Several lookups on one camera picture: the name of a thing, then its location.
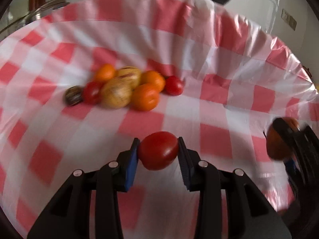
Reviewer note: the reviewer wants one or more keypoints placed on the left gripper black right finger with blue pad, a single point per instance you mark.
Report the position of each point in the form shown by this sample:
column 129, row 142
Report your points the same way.
column 249, row 213

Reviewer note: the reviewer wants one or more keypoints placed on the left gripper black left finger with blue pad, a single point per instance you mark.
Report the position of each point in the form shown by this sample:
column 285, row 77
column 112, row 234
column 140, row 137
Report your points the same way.
column 67, row 214

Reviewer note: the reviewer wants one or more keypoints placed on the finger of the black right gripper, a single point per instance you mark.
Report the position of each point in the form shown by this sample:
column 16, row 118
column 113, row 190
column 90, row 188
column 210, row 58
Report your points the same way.
column 302, row 168

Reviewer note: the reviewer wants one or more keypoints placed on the large reddish brown fruit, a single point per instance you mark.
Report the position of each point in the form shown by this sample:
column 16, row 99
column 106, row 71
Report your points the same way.
column 277, row 149

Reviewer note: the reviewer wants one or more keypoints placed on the red tomato front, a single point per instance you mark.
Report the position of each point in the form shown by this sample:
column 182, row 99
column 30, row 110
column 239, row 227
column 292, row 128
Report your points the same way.
column 158, row 150

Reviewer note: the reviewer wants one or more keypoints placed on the red tomato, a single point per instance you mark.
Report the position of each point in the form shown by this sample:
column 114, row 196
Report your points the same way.
column 91, row 92
column 173, row 86
column 158, row 150

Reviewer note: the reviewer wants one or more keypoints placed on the small dark striped fruit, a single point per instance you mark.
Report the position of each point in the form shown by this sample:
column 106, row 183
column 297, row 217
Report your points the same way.
column 73, row 95

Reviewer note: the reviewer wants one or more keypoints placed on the red tomato left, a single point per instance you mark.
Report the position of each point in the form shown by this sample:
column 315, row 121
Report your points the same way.
column 91, row 92

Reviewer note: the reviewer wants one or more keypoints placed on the yellow striped melon front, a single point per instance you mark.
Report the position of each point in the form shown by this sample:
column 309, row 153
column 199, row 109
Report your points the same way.
column 115, row 94

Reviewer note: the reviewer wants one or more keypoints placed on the yellow striped melon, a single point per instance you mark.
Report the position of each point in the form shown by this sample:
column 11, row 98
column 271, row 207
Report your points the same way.
column 115, row 94
column 131, row 75

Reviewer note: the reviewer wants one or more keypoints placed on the red white checkered tablecloth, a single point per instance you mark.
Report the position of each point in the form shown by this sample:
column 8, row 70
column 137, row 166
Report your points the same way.
column 79, row 85

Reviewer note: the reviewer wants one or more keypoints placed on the orange tangerine front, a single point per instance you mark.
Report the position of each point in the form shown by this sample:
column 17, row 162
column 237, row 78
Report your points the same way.
column 145, row 97

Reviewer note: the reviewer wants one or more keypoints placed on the orange tangerine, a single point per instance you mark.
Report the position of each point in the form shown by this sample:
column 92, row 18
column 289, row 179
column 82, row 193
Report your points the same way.
column 145, row 97
column 155, row 78
column 104, row 73

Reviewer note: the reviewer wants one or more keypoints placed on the red tomato back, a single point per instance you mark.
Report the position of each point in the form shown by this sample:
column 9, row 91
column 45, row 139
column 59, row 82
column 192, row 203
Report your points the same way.
column 173, row 86

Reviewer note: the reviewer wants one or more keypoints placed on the orange tangerine far left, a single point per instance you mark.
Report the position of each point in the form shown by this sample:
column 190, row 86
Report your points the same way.
column 104, row 73

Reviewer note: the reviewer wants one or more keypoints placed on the yellow striped melon back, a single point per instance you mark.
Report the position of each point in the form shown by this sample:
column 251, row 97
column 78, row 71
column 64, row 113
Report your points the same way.
column 131, row 75

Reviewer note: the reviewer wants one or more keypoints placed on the orange tangerine back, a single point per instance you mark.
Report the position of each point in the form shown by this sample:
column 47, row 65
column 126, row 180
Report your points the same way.
column 155, row 78

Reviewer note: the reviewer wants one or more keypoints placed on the wall power socket right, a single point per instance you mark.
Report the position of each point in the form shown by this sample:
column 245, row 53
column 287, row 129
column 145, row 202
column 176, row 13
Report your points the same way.
column 289, row 19

